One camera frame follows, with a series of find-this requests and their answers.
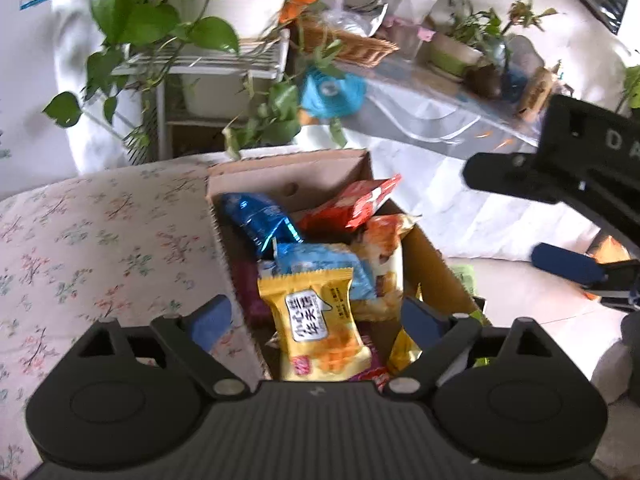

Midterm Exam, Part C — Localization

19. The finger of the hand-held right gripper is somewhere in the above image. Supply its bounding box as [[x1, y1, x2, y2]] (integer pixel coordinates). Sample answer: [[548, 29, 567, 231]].
[[462, 152, 571, 205], [531, 242, 640, 311]]

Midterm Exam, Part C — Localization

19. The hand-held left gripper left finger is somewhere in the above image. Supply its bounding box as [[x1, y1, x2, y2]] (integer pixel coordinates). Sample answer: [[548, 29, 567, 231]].
[[77, 295, 251, 401]]

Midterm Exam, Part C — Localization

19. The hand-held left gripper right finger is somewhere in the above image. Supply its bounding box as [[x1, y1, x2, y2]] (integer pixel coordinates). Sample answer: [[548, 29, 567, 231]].
[[382, 296, 571, 401]]

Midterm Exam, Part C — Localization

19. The plain yellow snack packet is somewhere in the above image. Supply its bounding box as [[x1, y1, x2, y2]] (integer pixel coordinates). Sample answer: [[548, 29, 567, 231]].
[[387, 327, 425, 376]]

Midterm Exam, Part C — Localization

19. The purple snack packet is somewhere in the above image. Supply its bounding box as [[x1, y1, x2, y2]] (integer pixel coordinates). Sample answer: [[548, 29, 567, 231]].
[[235, 259, 281, 329]]

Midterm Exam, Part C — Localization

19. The cardboard box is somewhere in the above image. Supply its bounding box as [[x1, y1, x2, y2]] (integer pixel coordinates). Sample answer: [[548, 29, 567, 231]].
[[206, 149, 496, 391]]

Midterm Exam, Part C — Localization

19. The pale orange snack packet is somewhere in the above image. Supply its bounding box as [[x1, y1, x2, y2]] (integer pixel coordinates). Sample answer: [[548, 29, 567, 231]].
[[350, 212, 424, 324]]

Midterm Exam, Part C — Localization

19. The yellow snack packet white bubble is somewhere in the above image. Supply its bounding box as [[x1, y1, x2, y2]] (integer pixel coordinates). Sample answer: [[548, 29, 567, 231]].
[[257, 267, 372, 382]]

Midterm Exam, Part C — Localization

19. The blue foil snack packet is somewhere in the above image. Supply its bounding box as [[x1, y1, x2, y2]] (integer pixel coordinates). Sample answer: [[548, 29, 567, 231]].
[[220, 192, 304, 261]]

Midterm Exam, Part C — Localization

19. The light blue snack packet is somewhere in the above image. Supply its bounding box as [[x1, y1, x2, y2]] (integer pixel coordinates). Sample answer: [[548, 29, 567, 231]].
[[272, 242, 376, 302]]

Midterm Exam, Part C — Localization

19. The orange-red snack packet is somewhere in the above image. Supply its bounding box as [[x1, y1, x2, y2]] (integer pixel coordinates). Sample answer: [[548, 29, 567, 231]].
[[297, 174, 403, 234]]

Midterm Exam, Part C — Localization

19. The wooden figurine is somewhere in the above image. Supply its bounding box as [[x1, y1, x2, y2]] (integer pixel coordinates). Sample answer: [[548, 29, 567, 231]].
[[517, 64, 557, 117]]

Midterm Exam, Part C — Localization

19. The small brown pot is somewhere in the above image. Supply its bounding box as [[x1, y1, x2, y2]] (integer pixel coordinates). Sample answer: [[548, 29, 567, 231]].
[[465, 60, 504, 99]]

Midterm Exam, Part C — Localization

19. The glass table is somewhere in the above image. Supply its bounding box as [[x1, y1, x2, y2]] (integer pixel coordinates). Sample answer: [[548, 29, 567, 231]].
[[345, 55, 547, 149]]

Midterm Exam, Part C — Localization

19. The plant in green pot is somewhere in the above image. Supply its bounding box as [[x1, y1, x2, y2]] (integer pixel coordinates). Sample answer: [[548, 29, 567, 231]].
[[429, 7, 507, 80]]

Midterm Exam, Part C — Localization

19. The floral tablecloth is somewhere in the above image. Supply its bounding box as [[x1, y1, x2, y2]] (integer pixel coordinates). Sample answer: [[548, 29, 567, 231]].
[[0, 162, 267, 461]]

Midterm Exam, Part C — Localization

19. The blue round plastic object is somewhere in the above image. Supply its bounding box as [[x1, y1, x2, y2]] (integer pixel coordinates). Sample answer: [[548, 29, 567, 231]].
[[300, 71, 369, 122]]

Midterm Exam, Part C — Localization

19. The wicker basket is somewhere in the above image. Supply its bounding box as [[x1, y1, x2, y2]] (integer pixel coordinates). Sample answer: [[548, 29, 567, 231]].
[[295, 17, 401, 69]]

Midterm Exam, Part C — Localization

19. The clear plastic bag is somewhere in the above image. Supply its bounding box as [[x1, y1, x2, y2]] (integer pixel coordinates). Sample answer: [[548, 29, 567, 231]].
[[320, 0, 389, 39]]

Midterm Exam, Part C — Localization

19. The white metal plant rack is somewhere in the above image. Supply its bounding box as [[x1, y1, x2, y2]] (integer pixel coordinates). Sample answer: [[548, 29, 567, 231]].
[[112, 29, 292, 162]]

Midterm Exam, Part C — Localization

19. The pothos plant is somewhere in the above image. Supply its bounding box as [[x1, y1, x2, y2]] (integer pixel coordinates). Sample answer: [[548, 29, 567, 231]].
[[42, 0, 351, 161]]

